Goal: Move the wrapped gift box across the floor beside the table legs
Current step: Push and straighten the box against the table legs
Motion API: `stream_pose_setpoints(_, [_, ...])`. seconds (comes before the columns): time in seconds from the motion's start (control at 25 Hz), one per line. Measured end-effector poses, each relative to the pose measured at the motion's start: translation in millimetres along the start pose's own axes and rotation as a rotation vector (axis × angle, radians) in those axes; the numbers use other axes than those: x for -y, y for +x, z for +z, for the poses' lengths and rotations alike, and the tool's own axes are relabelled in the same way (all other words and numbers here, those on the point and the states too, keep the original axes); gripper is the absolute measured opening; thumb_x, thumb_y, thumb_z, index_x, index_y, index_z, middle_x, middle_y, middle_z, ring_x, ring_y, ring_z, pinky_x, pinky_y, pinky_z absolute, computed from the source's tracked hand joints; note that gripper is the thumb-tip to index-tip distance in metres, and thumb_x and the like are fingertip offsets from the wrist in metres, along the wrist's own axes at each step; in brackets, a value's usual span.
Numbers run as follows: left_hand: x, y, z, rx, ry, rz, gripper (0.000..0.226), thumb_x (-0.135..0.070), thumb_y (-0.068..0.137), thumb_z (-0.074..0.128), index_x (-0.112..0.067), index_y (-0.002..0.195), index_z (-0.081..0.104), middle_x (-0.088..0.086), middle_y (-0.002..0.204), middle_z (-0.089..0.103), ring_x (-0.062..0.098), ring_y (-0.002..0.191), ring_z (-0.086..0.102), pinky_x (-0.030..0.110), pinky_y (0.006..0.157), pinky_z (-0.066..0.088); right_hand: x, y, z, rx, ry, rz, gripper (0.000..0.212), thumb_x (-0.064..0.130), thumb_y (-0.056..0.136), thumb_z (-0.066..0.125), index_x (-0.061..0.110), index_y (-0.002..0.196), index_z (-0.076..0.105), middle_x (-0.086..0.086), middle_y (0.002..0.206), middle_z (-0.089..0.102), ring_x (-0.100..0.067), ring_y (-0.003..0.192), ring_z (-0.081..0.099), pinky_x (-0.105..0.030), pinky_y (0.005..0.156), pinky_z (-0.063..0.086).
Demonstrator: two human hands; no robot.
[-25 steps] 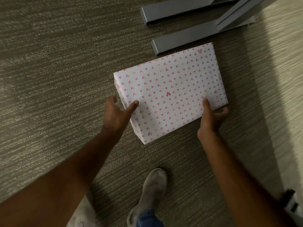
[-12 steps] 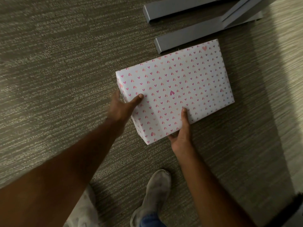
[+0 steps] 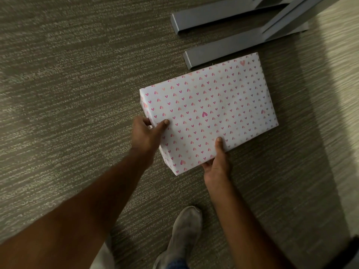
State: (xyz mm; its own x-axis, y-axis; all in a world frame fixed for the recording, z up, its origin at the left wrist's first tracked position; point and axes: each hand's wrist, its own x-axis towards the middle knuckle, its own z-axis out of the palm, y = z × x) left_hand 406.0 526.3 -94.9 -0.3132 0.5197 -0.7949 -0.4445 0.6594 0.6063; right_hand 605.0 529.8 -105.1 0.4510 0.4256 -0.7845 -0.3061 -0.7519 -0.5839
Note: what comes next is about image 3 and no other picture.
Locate person's left hand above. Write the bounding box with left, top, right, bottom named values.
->
left=130, top=115, right=170, bottom=169

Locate person's right hand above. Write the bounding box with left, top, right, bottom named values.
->
left=202, top=137, right=232, bottom=194

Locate heart-patterned gift box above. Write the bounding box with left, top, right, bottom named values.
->
left=139, top=52, right=279, bottom=176

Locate person's left forearm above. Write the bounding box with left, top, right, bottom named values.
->
left=0, top=150, right=152, bottom=269

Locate person's right forearm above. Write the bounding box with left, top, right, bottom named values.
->
left=206, top=183, right=295, bottom=269

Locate person's grey shoe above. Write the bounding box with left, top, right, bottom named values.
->
left=153, top=206, right=203, bottom=269

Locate grey metal table foot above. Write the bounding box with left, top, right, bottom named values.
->
left=171, top=0, right=298, bottom=35
left=183, top=0, right=344, bottom=71

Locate person's blue jeans leg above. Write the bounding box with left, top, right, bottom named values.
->
left=165, top=258, right=189, bottom=269

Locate person's light trouser leg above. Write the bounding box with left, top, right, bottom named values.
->
left=89, top=235, right=116, bottom=269

